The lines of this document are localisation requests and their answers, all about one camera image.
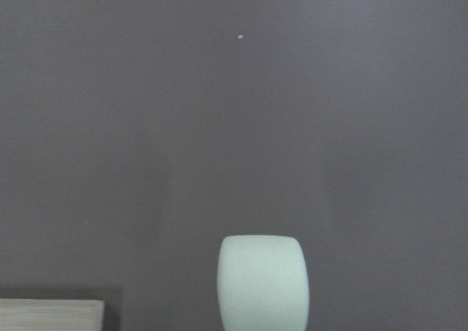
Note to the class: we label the white steamed bun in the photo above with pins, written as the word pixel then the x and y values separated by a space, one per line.
pixel 262 283

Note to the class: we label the wooden cutting board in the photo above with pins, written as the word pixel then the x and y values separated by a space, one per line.
pixel 31 314

